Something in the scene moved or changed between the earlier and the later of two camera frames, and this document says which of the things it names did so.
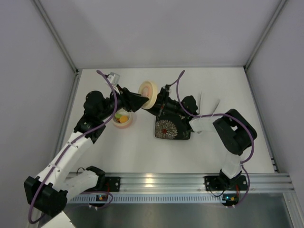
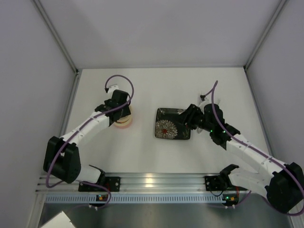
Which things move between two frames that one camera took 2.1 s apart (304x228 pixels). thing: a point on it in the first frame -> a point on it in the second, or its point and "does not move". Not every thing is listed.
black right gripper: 162,98 -> 193,116
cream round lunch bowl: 122,119 does not move
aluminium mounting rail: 257,182 does not move
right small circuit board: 232,199 does not move
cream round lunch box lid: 148,89 -> 127,119
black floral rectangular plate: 173,126 does not move
